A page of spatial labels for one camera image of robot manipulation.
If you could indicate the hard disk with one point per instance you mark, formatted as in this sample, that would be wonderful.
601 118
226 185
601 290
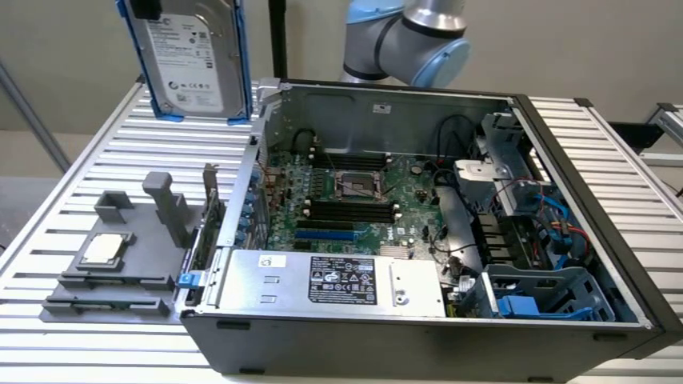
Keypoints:
190 60

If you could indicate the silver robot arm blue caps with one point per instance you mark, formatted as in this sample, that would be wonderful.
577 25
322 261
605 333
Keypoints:
393 40

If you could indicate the grey-blue plastic disk bay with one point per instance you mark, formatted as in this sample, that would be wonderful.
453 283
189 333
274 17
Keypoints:
555 292

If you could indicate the CPU socket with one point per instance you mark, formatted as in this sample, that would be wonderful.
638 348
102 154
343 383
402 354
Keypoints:
357 185

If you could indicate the black RAM slot bank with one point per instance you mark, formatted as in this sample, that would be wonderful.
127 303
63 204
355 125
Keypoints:
350 161
353 211

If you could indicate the black expansion slot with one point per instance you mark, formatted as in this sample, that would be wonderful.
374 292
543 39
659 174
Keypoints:
326 225

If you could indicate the blue expansion slot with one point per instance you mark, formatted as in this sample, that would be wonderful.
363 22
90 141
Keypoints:
326 234

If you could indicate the green motherboard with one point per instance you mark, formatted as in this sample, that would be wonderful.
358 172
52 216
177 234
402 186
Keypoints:
411 224

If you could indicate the coin cell battery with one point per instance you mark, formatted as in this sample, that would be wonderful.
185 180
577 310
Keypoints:
418 169

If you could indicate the silver chipset heat sink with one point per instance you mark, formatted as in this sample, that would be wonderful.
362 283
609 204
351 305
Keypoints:
398 252

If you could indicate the silver power supply unit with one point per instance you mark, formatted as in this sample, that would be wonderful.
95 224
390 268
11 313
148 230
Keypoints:
299 284

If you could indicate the graphics card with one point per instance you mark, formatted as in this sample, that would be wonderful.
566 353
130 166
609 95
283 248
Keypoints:
213 224

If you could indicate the metal drive cage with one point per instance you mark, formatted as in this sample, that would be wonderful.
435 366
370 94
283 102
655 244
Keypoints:
505 168

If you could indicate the blue case latch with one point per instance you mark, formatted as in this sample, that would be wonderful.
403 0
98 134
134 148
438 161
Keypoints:
190 280

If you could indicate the grey parts rack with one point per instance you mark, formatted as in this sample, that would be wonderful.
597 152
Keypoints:
144 248

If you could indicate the black open PC case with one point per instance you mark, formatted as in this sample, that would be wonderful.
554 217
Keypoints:
406 344

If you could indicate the black vertical pole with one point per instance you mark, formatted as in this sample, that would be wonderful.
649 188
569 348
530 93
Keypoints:
278 36

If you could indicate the silver CPU chip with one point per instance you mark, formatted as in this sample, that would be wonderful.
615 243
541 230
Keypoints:
106 249

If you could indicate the black bracket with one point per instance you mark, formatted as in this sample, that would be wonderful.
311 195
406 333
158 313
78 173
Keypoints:
635 134

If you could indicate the grey metal frame leg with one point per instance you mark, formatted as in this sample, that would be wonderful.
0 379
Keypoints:
32 116

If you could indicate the aluminium side table frame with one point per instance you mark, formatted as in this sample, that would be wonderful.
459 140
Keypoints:
665 132

